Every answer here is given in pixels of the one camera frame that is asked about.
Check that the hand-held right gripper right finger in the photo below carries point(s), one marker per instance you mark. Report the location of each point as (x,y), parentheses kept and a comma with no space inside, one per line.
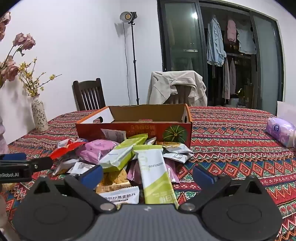
(203,177)

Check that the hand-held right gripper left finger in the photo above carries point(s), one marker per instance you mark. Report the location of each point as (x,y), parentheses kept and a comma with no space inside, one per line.
(92,177)

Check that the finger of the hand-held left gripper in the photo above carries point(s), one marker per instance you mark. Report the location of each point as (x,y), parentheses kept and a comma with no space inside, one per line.
(42,163)
(13,157)

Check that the pink snack packet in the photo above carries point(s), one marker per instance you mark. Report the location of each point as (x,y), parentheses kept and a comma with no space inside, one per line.
(97,149)

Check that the white brown snack packet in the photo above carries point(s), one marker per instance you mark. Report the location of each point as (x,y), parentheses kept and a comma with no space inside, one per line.
(122,195)

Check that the wide green white snack packet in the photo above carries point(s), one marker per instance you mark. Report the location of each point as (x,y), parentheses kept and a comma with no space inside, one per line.
(120,153)

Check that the long green white snack packet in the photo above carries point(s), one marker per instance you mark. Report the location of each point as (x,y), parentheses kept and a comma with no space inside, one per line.
(152,171)

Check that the orange cardboard box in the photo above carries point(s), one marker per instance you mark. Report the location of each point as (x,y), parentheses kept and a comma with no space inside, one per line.
(143,113)

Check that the white grey snack packet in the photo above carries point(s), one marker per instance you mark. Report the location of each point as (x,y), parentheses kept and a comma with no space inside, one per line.
(81,167)

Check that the golden snack packet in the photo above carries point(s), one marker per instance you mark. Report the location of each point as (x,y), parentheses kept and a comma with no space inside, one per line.
(113,180)

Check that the purple metallic snack packet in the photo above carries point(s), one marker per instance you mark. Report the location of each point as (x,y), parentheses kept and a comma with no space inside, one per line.
(134,172)
(172,169)

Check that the silver orange snack packet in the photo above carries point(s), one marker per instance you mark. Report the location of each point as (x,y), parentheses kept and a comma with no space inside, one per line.
(175,147)

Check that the floral ceramic vase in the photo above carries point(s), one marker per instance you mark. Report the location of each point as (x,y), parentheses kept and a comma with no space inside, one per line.
(39,115)

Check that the white orange snack packet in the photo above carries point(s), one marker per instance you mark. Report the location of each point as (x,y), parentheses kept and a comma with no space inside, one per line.
(113,134)

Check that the small silver white snack packet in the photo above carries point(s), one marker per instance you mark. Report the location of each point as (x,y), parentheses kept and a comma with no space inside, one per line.
(150,141)

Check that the white plant pot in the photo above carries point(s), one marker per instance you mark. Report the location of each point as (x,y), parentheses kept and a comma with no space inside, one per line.
(234,102)

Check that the wooden chair with jacket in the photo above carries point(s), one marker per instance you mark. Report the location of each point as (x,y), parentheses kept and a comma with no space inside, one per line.
(182,95)

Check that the purple tissue pack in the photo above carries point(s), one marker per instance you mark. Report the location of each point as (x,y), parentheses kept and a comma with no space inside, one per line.
(279,129)

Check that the dark wooden chair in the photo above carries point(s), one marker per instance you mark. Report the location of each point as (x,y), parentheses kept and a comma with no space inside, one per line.
(87,83)

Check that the beige jacket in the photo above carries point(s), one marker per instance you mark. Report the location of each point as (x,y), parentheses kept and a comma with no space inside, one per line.
(161,85)

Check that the beige hanging garment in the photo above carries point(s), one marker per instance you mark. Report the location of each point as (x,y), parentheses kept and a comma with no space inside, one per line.
(226,78)
(232,76)

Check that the white paper card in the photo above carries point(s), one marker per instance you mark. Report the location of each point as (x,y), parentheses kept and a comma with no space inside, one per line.
(286,109)

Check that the pink artificial flowers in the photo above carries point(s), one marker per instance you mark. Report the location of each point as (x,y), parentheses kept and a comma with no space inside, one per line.
(24,41)

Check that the blue denim shirt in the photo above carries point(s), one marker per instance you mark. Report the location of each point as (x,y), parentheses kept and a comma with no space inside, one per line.
(215,44)

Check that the black framed sliding glass door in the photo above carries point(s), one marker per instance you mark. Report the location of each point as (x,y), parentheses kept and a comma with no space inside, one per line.
(180,41)

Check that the white hanging garment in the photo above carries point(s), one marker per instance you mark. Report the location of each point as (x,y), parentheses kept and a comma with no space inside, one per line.
(246,41)

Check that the pink hanging garment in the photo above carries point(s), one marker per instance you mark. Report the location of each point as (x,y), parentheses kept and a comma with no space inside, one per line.
(231,31)

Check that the studio light on stand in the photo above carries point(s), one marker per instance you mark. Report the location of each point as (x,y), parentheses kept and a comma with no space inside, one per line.
(128,16)

